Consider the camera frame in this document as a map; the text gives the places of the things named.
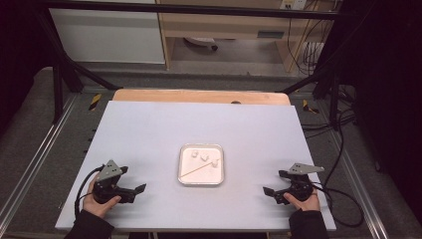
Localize white power strip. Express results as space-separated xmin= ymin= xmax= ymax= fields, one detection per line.
xmin=279 ymin=0 xmax=309 ymax=11

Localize black curtain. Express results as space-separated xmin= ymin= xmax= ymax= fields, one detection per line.
xmin=337 ymin=0 xmax=422 ymax=227
xmin=0 ymin=0 xmax=56 ymax=133

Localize square white metal tray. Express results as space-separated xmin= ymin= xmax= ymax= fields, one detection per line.
xmin=177 ymin=142 xmax=226 ymax=187

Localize thin wooden skewer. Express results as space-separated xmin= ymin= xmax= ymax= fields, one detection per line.
xmin=180 ymin=158 xmax=221 ymax=178

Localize hand-held gripper black cable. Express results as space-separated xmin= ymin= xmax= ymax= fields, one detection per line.
xmin=74 ymin=164 xmax=106 ymax=217
xmin=311 ymin=109 xmax=364 ymax=229

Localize person's left hand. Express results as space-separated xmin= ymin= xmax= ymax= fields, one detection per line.
xmin=82 ymin=174 xmax=122 ymax=219

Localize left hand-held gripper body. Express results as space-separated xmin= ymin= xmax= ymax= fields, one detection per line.
xmin=92 ymin=159 xmax=137 ymax=205

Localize right hand-held gripper black cable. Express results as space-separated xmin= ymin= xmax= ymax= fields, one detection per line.
xmin=311 ymin=109 xmax=364 ymax=229

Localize hanging black cables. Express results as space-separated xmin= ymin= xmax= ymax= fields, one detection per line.
xmin=286 ymin=8 xmax=333 ymax=77

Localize wooden table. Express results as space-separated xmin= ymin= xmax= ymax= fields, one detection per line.
xmin=111 ymin=88 xmax=292 ymax=107

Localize black metal frame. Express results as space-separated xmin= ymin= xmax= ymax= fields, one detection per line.
xmin=34 ymin=0 xmax=341 ymax=124

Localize light wooden desk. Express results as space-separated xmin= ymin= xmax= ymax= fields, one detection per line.
xmin=154 ymin=0 xmax=334 ymax=74

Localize left hand-held gripper black cable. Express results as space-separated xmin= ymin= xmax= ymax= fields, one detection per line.
xmin=74 ymin=164 xmax=106 ymax=217

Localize white chair base with caster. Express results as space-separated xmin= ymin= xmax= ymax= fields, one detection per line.
xmin=183 ymin=36 xmax=220 ymax=52

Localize white cabinet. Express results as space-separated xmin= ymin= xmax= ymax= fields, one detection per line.
xmin=49 ymin=7 xmax=166 ymax=65

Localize aluminium floor rail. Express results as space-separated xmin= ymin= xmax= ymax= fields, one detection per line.
xmin=326 ymin=130 xmax=390 ymax=239
xmin=0 ymin=94 xmax=81 ymax=230

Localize black floor cables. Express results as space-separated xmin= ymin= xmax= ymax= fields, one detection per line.
xmin=301 ymin=84 xmax=357 ymax=139

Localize person's right hand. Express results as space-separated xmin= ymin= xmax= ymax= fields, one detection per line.
xmin=283 ymin=190 xmax=321 ymax=213

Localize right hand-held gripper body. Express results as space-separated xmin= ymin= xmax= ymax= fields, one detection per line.
xmin=273 ymin=162 xmax=325 ymax=205

